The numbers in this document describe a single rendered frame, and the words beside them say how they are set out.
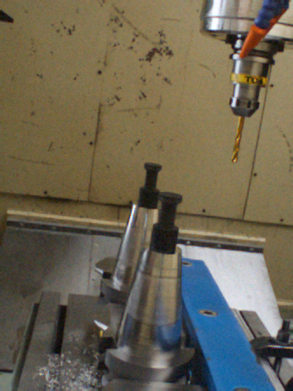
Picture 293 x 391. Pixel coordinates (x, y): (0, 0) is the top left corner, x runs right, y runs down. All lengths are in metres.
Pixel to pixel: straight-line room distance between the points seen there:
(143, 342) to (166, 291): 0.04
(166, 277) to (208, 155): 1.48
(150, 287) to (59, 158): 1.45
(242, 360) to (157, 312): 0.07
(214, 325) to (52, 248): 1.38
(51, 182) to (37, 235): 0.18
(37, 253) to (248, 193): 0.74
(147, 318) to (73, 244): 1.45
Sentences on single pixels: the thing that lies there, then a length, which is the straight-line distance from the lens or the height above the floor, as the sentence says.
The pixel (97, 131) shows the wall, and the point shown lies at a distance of 1.76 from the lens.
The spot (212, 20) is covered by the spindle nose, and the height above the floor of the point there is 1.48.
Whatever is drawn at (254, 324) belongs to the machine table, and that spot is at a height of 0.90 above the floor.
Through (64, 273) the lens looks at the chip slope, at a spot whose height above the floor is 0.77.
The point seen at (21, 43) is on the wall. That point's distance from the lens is 1.76.
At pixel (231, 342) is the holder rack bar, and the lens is 0.39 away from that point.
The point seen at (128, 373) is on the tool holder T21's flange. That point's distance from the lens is 0.35.
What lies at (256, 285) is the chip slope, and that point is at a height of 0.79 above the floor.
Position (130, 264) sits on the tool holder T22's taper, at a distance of 0.45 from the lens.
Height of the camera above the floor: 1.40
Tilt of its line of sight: 12 degrees down
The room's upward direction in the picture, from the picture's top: 8 degrees clockwise
